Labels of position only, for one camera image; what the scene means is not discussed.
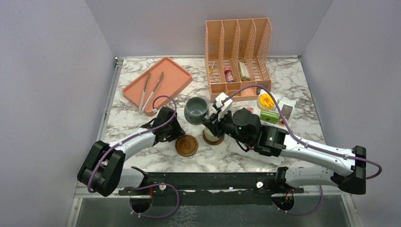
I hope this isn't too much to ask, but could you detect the tan box in organizer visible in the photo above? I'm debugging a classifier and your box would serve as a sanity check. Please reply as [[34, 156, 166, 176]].
[[238, 62, 251, 81]]

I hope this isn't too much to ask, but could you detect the white tiered dessert stand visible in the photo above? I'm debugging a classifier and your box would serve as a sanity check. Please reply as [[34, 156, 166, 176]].
[[229, 91, 296, 166]]

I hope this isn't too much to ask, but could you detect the pink dessert tray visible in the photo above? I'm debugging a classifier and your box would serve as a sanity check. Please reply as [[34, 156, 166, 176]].
[[122, 57, 192, 116]]

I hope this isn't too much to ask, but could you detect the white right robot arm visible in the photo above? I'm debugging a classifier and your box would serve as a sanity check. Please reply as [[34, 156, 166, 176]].
[[184, 108, 366, 195]]

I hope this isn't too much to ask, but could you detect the pink mesh file organizer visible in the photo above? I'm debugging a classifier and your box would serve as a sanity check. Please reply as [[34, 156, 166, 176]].
[[205, 18, 272, 101]]

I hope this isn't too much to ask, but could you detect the dark blue-green ceramic mug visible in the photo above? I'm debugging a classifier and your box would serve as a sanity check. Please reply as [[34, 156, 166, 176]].
[[184, 97, 209, 125]]

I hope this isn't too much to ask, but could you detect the brown wooden coaster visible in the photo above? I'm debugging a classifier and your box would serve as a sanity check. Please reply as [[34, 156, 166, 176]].
[[202, 128, 225, 146], [175, 135, 198, 157]]

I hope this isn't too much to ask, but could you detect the pink bottle in organizer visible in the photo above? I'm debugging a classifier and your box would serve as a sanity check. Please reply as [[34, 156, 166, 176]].
[[223, 66, 235, 83]]

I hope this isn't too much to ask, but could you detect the light green ceramic mug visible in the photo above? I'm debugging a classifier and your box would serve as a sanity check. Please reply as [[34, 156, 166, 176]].
[[203, 128, 220, 142]]

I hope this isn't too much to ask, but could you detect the yellow frosted donut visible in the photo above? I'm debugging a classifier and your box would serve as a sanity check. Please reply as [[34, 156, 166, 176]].
[[257, 93, 276, 111]]

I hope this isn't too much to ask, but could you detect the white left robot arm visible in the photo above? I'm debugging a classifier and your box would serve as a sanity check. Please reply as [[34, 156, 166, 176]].
[[77, 107, 185, 197]]

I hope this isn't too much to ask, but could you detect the green layered cake slice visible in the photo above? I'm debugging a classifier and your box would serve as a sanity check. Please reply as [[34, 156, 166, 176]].
[[260, 110, 279, 124]]

